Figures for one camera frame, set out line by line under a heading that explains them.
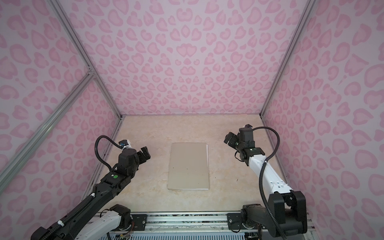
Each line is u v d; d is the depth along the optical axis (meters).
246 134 0.64
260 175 0.47
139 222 0.73
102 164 0.58
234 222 0.73
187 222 0.75
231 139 0.77
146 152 0.74
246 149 0.62
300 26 0.75
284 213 0.40
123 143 0.69
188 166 0.92
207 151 0.98
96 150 0.54
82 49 0.82
